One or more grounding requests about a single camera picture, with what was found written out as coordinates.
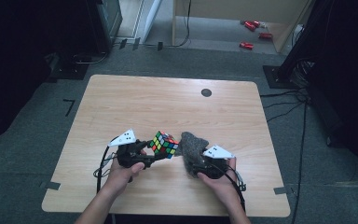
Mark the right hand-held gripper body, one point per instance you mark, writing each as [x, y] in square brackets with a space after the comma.
[217, 155]

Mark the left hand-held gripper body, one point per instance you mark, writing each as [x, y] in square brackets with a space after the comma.
[129, 155]

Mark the multicoloured puzzle cube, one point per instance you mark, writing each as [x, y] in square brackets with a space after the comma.
[164, 145]

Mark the grey fuzzy cloth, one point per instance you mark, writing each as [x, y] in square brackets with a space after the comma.
[192, 149]

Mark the person's left hand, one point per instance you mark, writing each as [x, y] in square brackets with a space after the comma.
[119, 179]

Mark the person's right hand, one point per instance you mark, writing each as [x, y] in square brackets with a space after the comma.
[225, 186]

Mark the black round table grommet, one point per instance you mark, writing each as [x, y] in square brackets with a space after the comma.
[206, 92]

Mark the grey tape piece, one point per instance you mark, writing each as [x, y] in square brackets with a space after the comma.
[52, 185]
[280, 190]

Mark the black stand base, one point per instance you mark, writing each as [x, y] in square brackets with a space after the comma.
[273, 79]

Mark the black tape strip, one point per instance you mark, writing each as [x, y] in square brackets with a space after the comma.
[160, 46]
[123, 43]
[136, 44]

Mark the black floor plate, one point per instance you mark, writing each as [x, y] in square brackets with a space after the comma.
[71, 71]

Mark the red can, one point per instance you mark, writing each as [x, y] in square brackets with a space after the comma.
[265, 35]
[246, 45]
[250, 26]
[256, 23]

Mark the black cabinet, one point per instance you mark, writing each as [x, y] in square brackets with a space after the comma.
[105, 25]

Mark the white board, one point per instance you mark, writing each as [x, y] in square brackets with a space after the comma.
[152, 18]

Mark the black curtain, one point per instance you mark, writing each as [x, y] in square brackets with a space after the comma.
[351, 77]
[18, 62]

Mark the black stand pole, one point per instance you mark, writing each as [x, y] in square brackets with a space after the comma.
[301, 37]

